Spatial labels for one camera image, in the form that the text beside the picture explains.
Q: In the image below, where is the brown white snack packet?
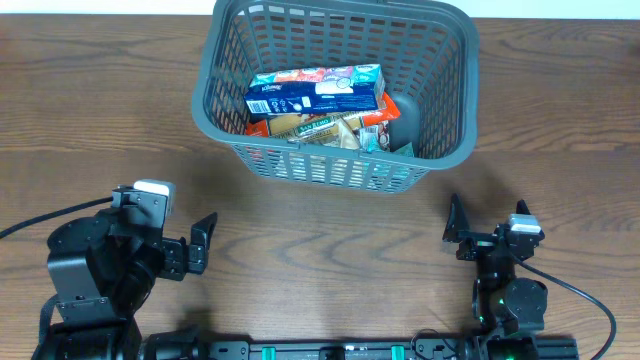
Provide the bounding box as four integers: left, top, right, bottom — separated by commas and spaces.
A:
357, 121, 390, 152

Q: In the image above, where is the teal snack wrapper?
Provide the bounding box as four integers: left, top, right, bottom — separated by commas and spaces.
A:
365, 135, 414, 158

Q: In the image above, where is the red spaghetti packet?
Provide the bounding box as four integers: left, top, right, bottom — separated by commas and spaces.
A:
245, 93, 401, 137

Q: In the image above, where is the beige snack bag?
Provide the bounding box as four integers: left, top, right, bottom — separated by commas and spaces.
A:
291, 117, 361, 150

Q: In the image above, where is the blue Kleenex tissue multipack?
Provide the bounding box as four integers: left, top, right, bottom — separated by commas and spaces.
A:
244, 64, 386, 115

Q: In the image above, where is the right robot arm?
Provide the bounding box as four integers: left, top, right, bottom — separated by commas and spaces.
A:
201, 194, 548, 360

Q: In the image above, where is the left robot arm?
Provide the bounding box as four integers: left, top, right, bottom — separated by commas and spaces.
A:
33, 179, 218, 359

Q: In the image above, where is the grey plastic lattice basket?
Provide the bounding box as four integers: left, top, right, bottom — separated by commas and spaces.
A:
192, 0, 479, 193

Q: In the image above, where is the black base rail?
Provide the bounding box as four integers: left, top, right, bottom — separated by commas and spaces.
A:
139, 337, 580, 360

